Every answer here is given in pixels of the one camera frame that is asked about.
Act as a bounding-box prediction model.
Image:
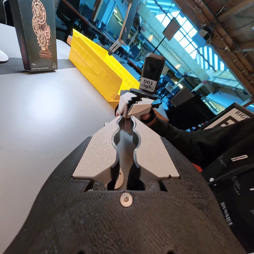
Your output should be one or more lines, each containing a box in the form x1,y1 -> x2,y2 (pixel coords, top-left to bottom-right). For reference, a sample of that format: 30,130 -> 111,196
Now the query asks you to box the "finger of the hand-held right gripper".
118,94 -> 138,118
127,98 -> 153,119

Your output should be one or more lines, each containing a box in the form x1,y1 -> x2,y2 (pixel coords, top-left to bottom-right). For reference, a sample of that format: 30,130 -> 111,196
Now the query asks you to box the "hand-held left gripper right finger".
131,116 -> 180,184

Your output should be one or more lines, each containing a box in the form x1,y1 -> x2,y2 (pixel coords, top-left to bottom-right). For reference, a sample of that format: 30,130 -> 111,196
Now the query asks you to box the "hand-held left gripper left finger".
72,116 -> 125,186

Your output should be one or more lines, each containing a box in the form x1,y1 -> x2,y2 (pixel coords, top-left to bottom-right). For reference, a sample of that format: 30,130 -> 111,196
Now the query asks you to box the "yellow plastic bin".
68,28 -> 140,108

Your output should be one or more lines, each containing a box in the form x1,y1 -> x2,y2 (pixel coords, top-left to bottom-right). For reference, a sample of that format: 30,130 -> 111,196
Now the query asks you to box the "person's right forearm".
151,117 -> 254,169

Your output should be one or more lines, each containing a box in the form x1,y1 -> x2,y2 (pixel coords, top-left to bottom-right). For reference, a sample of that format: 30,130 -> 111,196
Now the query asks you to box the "grey desk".
0,23 -> 169,254

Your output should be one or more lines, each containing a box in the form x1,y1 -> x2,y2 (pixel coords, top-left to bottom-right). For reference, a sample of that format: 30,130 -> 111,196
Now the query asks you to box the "person's right hand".
116,108 -> 158,135

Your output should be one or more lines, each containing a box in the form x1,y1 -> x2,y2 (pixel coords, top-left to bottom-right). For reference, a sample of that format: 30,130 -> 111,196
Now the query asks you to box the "black equipment case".
166,87 -> 212,130

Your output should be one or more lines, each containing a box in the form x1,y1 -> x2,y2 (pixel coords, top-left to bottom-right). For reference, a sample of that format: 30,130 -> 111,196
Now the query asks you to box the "hanging white sign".
162,17 -> 181,41

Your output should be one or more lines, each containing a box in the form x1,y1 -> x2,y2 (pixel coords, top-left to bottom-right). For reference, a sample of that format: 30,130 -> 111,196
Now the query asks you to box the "monitor on pale curved stand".
108,0 -> 139,56

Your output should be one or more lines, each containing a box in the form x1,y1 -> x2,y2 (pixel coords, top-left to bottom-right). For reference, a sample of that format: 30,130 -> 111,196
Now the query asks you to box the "ceiling-mounted white device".
198,27 -> 216,43

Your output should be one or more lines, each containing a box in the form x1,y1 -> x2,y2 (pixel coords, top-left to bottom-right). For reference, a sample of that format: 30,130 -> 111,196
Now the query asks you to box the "black framed marker board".
198,102 -> 254,131

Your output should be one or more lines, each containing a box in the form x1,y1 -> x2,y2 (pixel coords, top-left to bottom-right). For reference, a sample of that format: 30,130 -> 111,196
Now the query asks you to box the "black puzzle box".
9,0 -> 58,72

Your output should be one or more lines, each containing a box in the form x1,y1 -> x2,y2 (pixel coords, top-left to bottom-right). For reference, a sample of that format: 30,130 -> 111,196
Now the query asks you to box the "large wooden ring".
114,169 -> 125,189

